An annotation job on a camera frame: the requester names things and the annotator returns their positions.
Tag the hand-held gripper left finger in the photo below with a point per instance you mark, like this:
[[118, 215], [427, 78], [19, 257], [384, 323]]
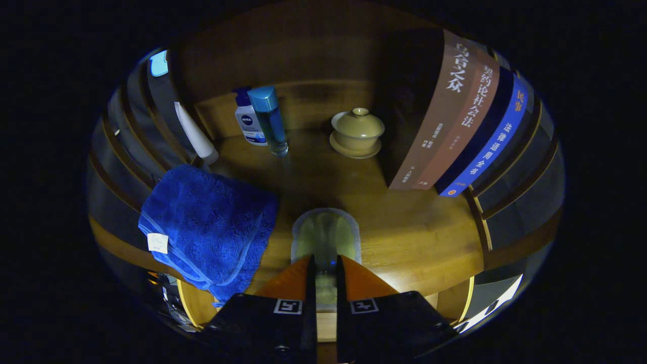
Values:
[[283, 328]]

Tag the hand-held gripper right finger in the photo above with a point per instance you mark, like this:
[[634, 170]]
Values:
[[369, 328]]

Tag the pale green soap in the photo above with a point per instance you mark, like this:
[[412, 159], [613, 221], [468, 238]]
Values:
[[326, 235]]

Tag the white tube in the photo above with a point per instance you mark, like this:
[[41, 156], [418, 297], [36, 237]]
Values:
[[197, 136]]

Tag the wooden countertop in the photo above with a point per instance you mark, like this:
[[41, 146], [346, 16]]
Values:
[[404, 227]]

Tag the wooden cabinet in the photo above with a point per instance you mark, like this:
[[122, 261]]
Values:
[[313, 50]]

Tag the reddish brown book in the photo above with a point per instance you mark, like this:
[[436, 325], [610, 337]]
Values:
[[462, 131]]

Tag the beige lidded tea cup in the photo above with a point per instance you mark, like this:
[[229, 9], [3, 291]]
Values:
[[358, 132]]

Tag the white bottle with blue cap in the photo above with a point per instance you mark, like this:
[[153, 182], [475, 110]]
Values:
[[247, 124]]

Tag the teal bottle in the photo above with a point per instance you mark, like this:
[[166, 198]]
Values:
[[270, 124]]

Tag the blue towel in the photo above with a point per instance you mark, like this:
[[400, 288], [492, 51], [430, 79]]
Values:
[[207, 222]]

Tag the blue book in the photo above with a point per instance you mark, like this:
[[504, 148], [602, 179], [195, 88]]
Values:
[[498, 136]]

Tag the black electronics box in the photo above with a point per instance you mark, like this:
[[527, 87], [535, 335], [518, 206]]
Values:
[[164, 296]]

